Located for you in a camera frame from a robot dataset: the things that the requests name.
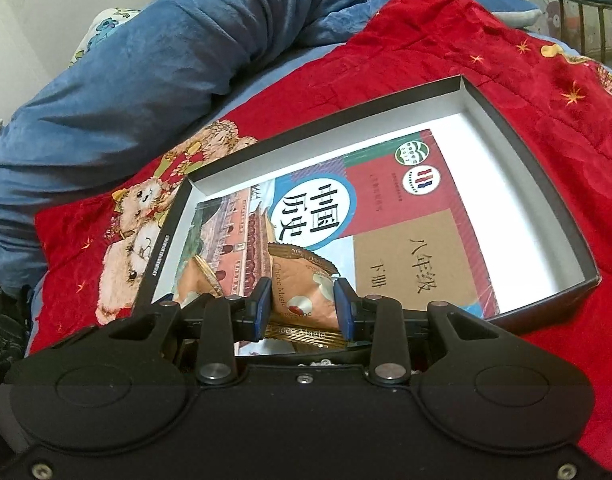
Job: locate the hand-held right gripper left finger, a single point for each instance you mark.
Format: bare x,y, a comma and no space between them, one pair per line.
261,307

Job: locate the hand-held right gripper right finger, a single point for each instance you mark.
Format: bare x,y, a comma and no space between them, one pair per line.
343,310

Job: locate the brown triangular snack packet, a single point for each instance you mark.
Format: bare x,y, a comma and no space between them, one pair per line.
298,292
205,280

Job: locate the black cardboard box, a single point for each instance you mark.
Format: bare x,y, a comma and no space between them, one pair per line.
536,160

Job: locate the colourful textbook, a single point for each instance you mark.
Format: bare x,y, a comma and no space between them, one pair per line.
411,200

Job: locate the blue plush quilt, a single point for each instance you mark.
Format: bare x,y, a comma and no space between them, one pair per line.
185,60

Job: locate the dark cloth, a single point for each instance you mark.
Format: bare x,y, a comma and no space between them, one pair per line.
0,332

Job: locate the red bear-print blanket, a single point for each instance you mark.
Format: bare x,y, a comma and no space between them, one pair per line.
486,60

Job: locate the floral pillow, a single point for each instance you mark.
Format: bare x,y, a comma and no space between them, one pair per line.
103,25

